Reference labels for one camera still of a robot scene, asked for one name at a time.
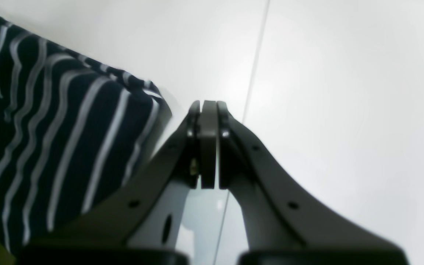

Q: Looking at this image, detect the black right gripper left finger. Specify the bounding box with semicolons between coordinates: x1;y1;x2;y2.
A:
17;101;218;265

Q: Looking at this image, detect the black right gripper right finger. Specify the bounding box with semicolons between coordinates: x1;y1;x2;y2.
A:
217;101;408;265

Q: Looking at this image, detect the navy white striped t-shirt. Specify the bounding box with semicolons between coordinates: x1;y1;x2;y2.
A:
0;17;167;255

